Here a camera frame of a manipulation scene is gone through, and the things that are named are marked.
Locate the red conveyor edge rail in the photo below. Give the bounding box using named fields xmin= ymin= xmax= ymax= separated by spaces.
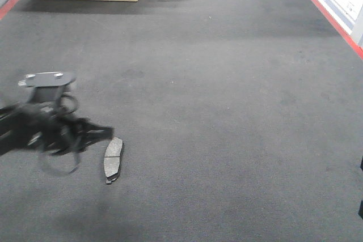
xmin=0 ymin=0 xmax=363 ymax=61

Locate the grey left camera mount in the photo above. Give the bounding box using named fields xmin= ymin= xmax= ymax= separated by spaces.
xmin=18 ymin=71 xmax=76 ymax=105

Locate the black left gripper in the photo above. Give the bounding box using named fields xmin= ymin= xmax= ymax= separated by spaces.
xmin=1 ymin=103 xmax=114 ymax=156

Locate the dark grey conveyor belt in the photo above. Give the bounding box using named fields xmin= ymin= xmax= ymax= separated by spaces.
xmin=1 ymin=0 xmax=362 ymax=241

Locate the grey brake pad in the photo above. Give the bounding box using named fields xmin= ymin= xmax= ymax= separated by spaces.
xmin=103 ymin=137 xmax=124 ymax=184

